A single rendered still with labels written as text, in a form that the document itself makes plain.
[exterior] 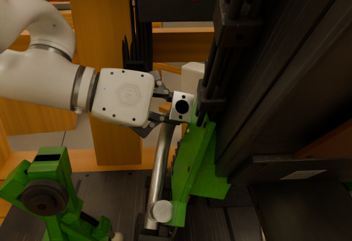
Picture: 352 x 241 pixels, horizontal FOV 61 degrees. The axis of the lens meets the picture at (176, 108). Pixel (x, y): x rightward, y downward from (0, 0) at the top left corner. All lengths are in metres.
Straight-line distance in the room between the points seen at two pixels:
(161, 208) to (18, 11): 0.38
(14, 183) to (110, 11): 0.43
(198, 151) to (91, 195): 0.46
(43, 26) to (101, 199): 0.48
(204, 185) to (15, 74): 0.36
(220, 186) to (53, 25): 0.39
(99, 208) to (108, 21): 0.47
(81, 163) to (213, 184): 0.57
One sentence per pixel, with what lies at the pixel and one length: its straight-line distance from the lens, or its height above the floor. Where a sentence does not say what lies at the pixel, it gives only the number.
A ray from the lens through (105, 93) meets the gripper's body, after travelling 0.53.
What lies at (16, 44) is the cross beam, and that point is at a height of 1.25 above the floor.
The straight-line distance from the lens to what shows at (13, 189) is 0.61.
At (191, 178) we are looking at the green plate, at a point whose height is 1.16.
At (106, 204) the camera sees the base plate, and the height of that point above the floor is 0.90.
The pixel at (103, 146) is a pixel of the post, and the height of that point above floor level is 0.95.
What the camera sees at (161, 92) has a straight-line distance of 0.56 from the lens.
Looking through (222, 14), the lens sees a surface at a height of 1.45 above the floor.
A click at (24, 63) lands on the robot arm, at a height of 1.33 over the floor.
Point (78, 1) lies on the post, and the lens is 0.77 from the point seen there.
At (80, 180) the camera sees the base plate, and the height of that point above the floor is 0.90.
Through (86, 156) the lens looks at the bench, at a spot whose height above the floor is 0.88.
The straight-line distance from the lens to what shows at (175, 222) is 0.54.
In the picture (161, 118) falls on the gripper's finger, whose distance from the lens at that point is 0.55.
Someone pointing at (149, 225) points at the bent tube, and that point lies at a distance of 0.65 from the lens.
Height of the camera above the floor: 1.51
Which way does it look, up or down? 30 degrees down
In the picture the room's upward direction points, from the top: straight up
